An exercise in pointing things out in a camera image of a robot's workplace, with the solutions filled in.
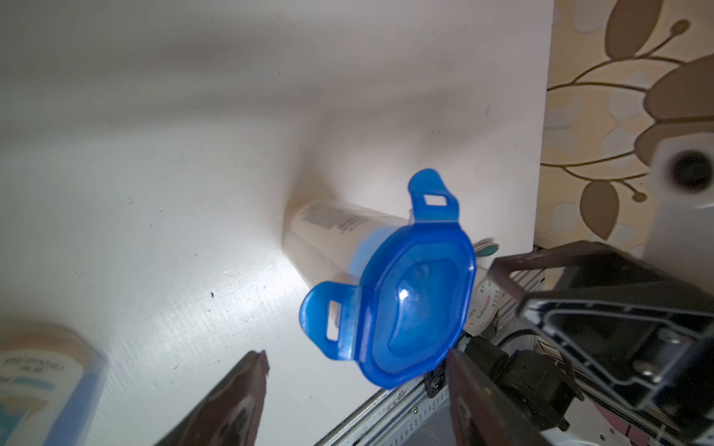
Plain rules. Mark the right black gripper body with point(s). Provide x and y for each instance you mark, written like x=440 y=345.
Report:
x=541 y=389

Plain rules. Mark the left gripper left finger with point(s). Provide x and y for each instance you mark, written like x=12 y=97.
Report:
x=230 y=413

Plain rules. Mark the clear toiletry cup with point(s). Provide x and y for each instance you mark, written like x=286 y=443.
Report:
x=333 y=241
x=51 y=382

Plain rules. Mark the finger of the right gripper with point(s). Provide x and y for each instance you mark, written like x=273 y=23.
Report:
x=643 y=335

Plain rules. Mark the blue lid of cup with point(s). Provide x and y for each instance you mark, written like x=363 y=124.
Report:
x=412 y=300

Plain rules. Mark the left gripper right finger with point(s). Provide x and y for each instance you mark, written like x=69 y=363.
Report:
x=481 y=413

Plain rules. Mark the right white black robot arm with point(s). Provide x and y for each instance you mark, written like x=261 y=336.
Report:
x=681 y=241

